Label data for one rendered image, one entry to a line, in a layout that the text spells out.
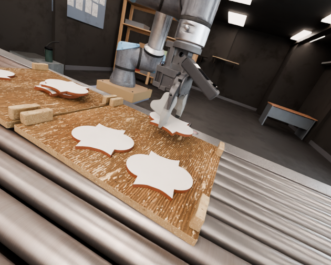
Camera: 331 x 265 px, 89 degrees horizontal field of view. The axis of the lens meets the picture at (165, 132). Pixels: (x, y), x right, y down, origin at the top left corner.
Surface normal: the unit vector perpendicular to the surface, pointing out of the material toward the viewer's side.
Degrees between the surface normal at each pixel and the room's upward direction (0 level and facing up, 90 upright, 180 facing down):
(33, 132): 0
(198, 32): 90
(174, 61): 90
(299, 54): 90
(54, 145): 0
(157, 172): 0
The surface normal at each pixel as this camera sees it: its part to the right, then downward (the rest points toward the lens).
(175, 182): 0.28, -0.87
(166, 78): -0.46, 0.25
